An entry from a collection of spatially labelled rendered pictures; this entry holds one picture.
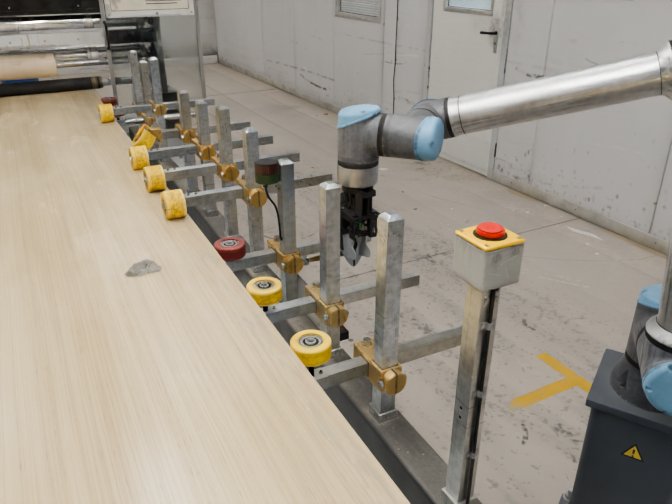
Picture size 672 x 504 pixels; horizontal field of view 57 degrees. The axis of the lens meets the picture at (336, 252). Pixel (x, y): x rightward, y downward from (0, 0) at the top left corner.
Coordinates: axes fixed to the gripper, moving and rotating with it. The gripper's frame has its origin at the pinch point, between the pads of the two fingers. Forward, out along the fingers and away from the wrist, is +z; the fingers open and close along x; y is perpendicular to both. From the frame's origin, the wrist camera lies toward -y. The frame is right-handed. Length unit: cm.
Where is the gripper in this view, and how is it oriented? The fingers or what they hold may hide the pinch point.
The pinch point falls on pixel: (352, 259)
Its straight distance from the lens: 147.5
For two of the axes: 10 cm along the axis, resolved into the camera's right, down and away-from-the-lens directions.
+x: 8.9, -2.0, 4.1
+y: 4.5, 3.9, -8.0
